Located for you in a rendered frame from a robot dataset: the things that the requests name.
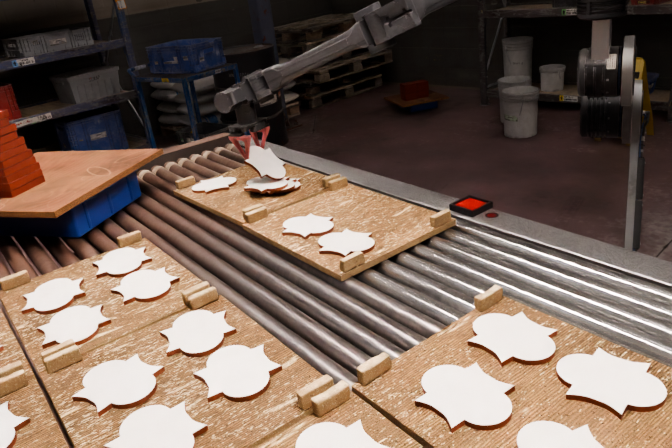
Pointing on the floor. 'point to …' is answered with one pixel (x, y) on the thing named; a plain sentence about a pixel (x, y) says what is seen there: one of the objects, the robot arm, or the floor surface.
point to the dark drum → (256, 57)
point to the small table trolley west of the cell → (183, 90)
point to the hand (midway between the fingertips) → (253, 152)
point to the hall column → (260, 5)
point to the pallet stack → (311, 89)
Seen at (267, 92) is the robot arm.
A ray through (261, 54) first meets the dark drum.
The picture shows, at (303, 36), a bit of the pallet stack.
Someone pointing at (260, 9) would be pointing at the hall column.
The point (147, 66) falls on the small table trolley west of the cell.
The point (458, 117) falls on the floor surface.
